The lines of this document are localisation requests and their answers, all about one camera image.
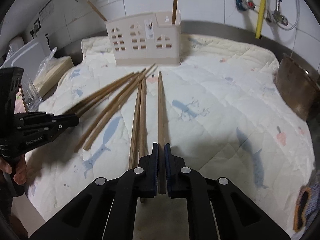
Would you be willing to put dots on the person's left hand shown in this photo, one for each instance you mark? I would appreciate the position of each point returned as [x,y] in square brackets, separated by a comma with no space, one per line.
[21,170]

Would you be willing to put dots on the chopstick in holder left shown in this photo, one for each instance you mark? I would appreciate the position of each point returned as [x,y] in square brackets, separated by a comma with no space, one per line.
[94,8]

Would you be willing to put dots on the metal bowl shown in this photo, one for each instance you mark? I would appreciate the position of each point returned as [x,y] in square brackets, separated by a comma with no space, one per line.
[298,85]

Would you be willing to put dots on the beige house-shaped utensil holder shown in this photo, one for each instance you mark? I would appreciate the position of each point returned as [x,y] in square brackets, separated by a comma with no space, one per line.
[145,39]

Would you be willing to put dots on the knitted dark blue cloth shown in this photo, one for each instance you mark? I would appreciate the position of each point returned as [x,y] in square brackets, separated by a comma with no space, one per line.
[307,204]

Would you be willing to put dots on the bagged stack of paper napkins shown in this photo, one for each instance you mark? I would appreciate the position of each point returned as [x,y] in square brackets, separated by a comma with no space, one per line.
[50,71]

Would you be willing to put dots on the white plastic box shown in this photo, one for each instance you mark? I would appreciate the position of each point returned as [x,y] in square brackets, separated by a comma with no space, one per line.
[29,57]

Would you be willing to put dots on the clear glass cup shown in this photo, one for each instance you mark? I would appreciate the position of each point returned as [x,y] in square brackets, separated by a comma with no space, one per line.
[31,96]

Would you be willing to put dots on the pink phone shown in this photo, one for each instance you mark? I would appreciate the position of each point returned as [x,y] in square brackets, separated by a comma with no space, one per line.
[20,105]

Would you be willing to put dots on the white quilted patterned mat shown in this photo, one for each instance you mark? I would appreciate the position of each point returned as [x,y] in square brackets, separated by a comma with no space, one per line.
[225,118]

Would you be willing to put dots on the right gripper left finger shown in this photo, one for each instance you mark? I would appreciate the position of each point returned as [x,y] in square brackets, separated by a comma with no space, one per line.
[141,181]

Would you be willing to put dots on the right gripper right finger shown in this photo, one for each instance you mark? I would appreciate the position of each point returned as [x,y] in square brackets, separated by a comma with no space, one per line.
[182,181]

